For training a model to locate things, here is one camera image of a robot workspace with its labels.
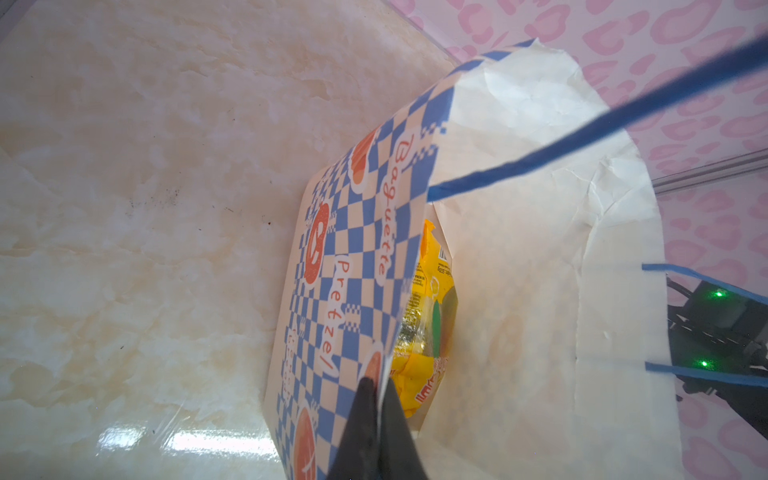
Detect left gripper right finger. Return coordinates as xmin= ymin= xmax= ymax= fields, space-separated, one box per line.
xmin=377 ymin=378 xmax=428 ymax=480

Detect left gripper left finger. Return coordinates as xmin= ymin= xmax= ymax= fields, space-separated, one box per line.
xmin=327 ymin=377 xmax=379 ymax=480

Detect yellow mango candy bag front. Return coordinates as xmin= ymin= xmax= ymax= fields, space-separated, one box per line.
xmin=390 ymin=220 xmax=458 ymax=418

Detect white paper bag blue handles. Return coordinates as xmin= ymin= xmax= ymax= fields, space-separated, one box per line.
xmin=263 ymin=38 xmax=767 ymax=479

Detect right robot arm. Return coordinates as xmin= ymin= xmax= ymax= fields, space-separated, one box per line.
xmin=666 ymin=278 xmax=767 ymax=436

